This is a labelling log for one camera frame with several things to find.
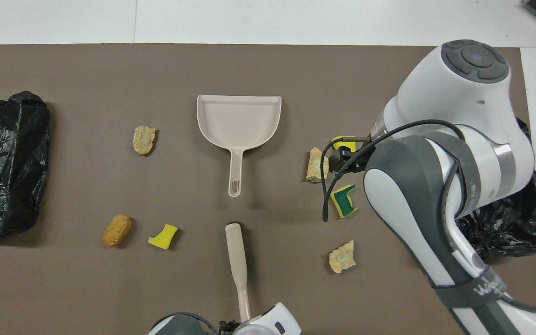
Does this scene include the beige hand brush black bristles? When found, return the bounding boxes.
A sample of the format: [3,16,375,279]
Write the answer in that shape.
[225,223,252,324]

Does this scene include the green and yellow sponge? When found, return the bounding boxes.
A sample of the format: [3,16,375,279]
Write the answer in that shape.
[329,184,358,219]

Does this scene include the brown table mat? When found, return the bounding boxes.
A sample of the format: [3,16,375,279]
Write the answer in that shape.
[0,43,536,335]

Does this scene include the small notched yellow sponge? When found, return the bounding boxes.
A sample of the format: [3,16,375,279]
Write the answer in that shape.
[147,224,179,250]

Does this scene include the pale beige sponge chunk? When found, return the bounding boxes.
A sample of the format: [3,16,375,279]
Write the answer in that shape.
[132,125,156,155]
[306,147,330,183]
[328,240,357,274]

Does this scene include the black bag lined bin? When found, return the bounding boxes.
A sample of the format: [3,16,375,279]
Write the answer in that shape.
[0,91,51,240]
[456,119,536,259]

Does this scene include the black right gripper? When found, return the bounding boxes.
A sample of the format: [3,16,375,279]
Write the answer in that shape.
[328,137,373,174]

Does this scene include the orange-brown sponge chunk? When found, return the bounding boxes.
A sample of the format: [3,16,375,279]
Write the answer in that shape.
[102,214,133,247]

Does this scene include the beige plastic dustpan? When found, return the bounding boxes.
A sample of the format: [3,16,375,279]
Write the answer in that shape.
[197,94,281,197]

